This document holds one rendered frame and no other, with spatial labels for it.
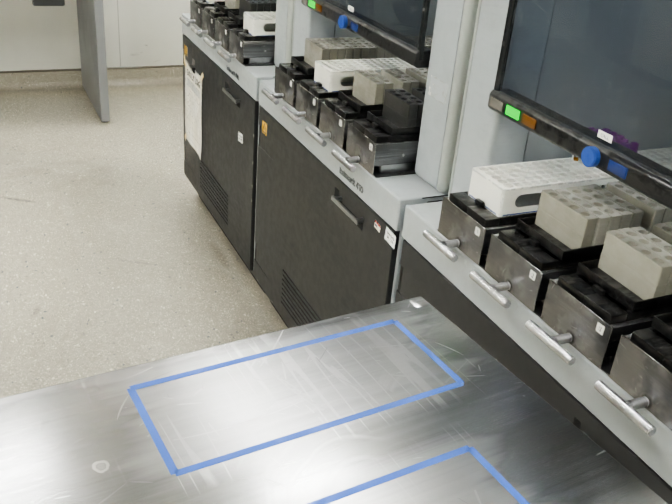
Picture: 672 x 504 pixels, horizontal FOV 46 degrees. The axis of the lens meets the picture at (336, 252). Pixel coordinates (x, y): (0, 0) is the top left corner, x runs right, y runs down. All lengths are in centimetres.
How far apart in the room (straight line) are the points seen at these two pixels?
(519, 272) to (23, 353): 156
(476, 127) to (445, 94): 12
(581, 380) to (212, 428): 58
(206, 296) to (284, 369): 171
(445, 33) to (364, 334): 75
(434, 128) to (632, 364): 70
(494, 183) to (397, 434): 63
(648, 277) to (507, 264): 23
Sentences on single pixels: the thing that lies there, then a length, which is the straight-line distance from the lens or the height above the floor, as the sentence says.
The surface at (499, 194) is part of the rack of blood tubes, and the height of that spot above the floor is 85.
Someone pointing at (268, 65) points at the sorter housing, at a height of 73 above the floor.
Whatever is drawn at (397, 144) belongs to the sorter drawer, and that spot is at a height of 80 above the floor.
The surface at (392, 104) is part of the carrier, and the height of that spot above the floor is 86.
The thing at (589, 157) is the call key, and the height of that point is 98.
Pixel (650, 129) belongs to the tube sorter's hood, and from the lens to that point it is 115.
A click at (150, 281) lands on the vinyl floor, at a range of 270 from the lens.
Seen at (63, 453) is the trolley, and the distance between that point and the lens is 82.
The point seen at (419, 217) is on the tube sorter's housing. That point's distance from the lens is 151.
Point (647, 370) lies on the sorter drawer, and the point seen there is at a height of 79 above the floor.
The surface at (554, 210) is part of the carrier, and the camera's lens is 130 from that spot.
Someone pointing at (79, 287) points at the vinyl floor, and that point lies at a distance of 269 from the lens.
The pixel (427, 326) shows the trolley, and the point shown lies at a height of 82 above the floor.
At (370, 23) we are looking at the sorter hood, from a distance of 181.
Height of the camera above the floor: 136
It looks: 28 degrees down
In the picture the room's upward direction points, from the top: 5 degrees clockwise
